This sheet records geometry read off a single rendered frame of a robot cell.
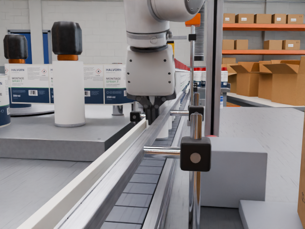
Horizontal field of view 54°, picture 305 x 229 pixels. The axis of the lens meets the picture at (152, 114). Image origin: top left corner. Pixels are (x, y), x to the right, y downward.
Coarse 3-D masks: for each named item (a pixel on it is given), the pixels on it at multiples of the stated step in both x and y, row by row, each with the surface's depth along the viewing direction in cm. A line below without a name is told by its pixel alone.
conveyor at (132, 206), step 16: (176, 128) 84; (160, 144) 65; (144, 160) 53; (160, 160) 53; (144, 176) 45; (160, 176) 51; (128, 192) 39; (144, 192) 39; (128, 208) 35; (144, 208) 35; (112, 224) 31; (128, 224) 31
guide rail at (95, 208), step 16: (160, 128) 44; (144, 144) 31; (128, 160) 25; (112, 176) 21; (128, 176) 24; (96, 192) 19; (112, 192) 19; (80, 208) 16; (96, 208) 16; (112, 208) 19; (64, 224) 15; (80, 224) 15; (96, 224) 16
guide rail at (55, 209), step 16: (144, 128) 74; (128, 144) 57; (96, 160) 41; (112, 160) 46; (80, 176) 35; (96, 176) 39; (64, 192) 30; (80, 192) 33; (48, 208) 27; (64, 208) 29; (32, 224) 24; (48, 224) 26
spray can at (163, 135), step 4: (152, 96) 68; (152, 100) 68; (168, 100) 70; (152, 104) 68; (164, 104) 68; (160, 108) 68; (164, 108) 68; (160, 112) 68; (164, 128) 69; (160, 132) 69; (164, 132) 69; (160, 136) 69; (164, 136) 69
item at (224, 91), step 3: (228, 84) 299; (201, 87) 313; (228, 87) 299; (198, 90) 288; (201, 90) 288; (204, 90) 287; (222, 90) 285; (225, 90) 285; (228, 90) 284; (222, 93) 288; (225, 93) 288; (225, 96) 288; (225, 99) 288; (225, 102) 289; (225, 105) 289
